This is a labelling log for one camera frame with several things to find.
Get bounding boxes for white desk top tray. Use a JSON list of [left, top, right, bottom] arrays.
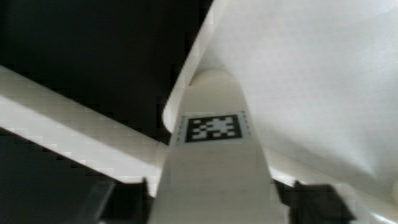
[[164, 0, 398, 224]]

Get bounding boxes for white front fence bar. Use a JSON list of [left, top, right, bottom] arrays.
[[0, 65, 165, 195]]

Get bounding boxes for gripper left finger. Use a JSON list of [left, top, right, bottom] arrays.
[[64, 180, 151, 224]]

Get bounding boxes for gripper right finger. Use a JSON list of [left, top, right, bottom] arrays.
[[276, 182, 357, 224]]

